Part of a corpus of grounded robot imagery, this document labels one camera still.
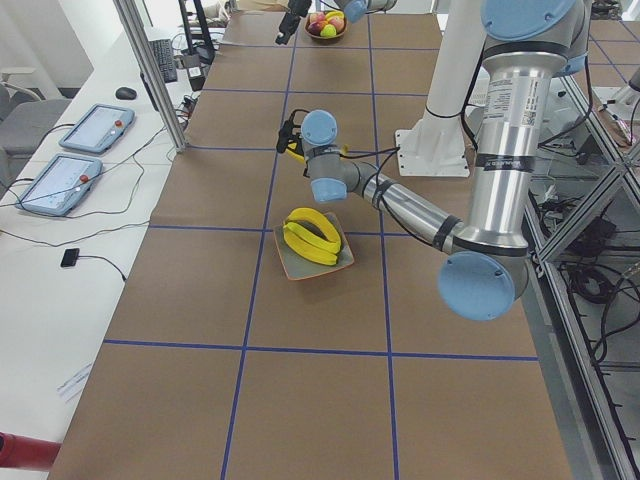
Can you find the red fire extinguisher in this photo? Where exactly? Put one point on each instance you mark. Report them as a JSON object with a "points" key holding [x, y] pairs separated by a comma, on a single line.
{"points": [[27, 453]]}

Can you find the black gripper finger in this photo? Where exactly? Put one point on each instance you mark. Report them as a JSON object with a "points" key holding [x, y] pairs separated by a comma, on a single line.
{"points": [[287, 28]]}

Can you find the green pear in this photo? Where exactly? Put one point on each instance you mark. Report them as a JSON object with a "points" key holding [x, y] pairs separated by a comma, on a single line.
{"points": [[328, 31]]}

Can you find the teach pendant far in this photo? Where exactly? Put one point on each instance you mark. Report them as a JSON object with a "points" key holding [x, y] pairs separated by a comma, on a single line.
{"points": [[98, 129]]}

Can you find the aluminium frame post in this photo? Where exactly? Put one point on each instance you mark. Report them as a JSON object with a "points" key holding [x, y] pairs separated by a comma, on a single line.
{"points": [[136, 34]]}

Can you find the small black box device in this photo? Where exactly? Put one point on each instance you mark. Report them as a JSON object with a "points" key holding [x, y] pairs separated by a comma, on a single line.
{"points": [[70, 257]]}

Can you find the wicker fruit basket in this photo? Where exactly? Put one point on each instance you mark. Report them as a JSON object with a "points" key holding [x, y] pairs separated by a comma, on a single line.
{"points": [[325, 15]]}

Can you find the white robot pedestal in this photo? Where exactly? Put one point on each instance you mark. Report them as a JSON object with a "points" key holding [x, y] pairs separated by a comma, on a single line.
{"points": [[435, 145]]}

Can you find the teach pendant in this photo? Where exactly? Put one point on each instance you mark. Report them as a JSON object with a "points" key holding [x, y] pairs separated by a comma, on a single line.
{"points": [[98, 129], [61, 185]]}

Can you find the grey square plate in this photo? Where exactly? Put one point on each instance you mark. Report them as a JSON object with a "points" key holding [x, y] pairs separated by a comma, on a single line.
{"points": [[298, 268]]}

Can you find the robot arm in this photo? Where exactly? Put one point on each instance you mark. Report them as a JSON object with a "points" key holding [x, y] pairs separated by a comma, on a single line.
{"points": [[523, 46], [354, 10]]}

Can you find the yellow banana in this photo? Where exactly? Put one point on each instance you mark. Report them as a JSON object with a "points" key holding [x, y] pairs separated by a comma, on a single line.
{"points": [[328, 239], [320, 248], [309, 251]]}

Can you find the black keyboard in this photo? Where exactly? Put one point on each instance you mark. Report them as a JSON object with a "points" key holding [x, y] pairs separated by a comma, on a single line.
{"points": [[163, 54]]}

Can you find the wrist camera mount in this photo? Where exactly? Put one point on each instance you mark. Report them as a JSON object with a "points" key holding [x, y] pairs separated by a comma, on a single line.
{"points": [[289, 135]]}

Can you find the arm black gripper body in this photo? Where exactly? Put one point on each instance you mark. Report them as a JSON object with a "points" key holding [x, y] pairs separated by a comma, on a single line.
{"points": [[295, 8]]}

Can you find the black computer mouse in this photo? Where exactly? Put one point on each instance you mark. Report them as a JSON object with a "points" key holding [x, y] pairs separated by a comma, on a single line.
{"points": [[126, 93]]}

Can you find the teach pendant near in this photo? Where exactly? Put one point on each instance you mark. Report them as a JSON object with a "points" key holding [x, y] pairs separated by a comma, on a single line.
{"points": [[61, 185]]}

